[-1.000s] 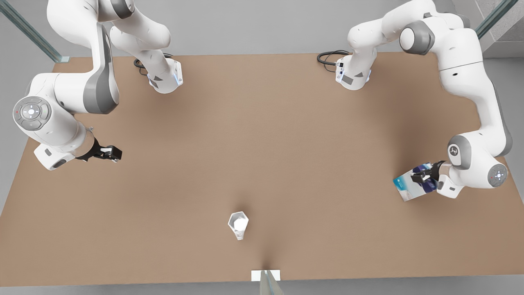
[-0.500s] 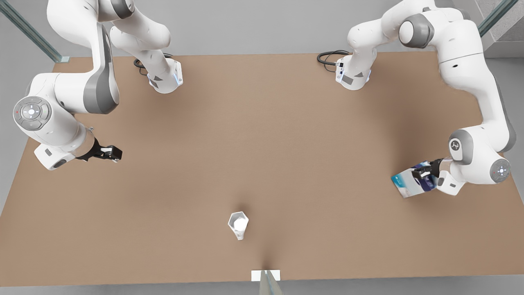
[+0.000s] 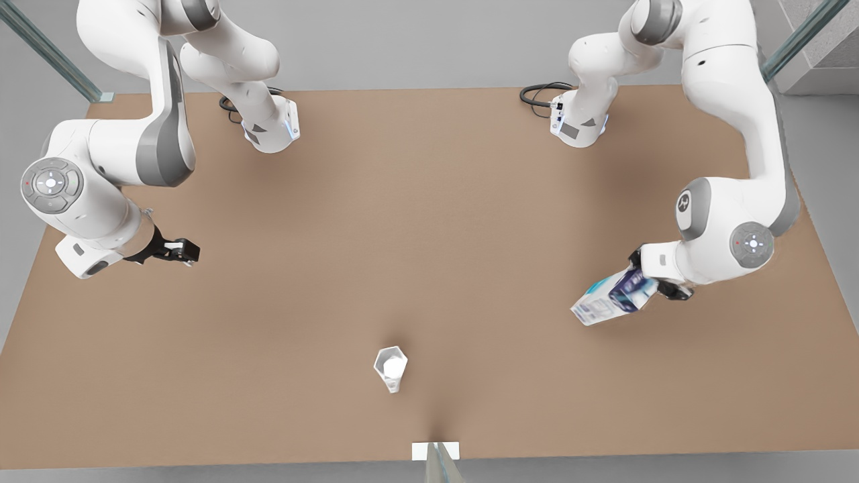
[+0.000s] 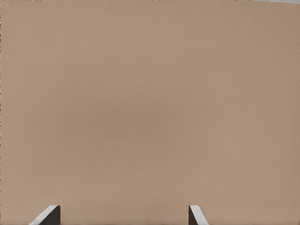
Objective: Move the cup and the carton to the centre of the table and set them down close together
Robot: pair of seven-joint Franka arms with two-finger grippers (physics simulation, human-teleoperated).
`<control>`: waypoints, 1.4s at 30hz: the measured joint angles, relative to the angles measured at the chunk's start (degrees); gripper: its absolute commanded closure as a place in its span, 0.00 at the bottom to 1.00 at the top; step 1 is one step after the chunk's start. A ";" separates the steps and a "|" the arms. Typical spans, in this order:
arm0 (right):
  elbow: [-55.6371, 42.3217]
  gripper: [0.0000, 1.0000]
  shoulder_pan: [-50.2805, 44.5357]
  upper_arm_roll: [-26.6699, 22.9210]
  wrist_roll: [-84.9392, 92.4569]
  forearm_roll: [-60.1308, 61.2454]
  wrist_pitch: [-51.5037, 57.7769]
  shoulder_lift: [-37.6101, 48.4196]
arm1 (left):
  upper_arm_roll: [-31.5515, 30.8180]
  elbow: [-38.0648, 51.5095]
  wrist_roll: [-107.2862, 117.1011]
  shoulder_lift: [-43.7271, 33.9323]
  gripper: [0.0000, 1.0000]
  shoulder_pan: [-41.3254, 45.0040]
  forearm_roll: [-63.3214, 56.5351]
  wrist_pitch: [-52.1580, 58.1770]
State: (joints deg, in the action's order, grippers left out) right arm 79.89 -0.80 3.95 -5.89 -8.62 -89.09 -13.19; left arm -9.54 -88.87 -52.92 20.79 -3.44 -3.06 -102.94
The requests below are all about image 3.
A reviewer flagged white blue printed carton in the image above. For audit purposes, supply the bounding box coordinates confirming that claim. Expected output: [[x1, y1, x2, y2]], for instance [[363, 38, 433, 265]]
[[570, 264, 660, 327]]

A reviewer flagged small white cup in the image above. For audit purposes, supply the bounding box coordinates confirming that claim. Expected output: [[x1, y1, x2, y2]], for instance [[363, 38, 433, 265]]
[[373, 345, 409, 394]]

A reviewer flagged grey concrete block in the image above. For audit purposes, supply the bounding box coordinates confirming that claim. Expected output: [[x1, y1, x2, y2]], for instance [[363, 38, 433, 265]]
[[777, 0, 859, 96]]

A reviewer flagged black cable loop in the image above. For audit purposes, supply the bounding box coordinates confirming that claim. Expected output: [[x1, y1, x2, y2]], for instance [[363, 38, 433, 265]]
[[519, 81, 576, 121], [219, 87, 287, 125]]

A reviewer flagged silver frame post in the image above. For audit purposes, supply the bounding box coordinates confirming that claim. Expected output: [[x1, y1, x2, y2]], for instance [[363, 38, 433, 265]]
[[761, 0, 852, 83], [0, 0, 116, 103], [411, 441, 465, 483]]

